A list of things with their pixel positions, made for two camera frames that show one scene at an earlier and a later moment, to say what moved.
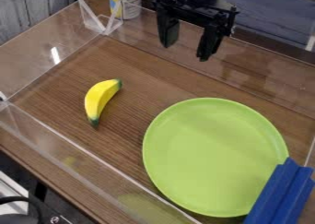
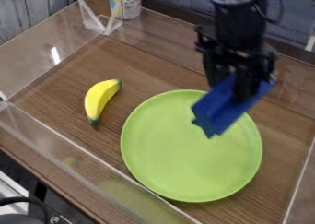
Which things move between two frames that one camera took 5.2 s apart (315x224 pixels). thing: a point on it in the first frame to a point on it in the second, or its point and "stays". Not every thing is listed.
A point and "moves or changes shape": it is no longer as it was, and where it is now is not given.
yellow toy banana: (100, 96) stays
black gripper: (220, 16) to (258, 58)
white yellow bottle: (125, 3) stays
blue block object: (282, 202) to (221, 107)
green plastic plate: (213, 150) moves or changes shape
